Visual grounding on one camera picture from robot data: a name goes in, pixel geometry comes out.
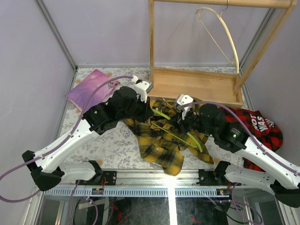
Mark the yellow plaid shirt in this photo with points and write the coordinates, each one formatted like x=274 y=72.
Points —
x=155 y=148

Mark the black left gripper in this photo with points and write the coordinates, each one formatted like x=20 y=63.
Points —
x=144 y=108

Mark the wooden clothes rack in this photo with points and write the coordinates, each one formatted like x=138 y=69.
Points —
x=223 y=88

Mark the red black plaid shirt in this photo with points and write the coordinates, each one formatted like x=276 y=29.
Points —
x=266 y=131

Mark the green clothes hanger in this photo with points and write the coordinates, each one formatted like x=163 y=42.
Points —
x=165 y=119

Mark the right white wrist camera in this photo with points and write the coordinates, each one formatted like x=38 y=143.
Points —
x=183 y=100

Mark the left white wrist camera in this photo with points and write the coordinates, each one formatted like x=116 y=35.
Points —
x=142 y=88

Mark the aluminium mounting rail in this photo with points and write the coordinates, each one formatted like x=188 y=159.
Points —
x=145 y=183

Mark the purple folded cloth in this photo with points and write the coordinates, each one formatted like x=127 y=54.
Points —
x=81 y=93

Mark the cream clothes hanger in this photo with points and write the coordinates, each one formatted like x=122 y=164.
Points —
x=213 y=23

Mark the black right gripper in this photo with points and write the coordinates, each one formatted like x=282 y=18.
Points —
x=181 y=122

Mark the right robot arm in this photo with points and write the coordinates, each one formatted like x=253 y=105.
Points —
x=278 y=176

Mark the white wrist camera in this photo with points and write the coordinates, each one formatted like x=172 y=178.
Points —
x=142 y=88
x=183 y=100

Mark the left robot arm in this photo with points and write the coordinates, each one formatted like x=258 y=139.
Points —
x=47 y=166

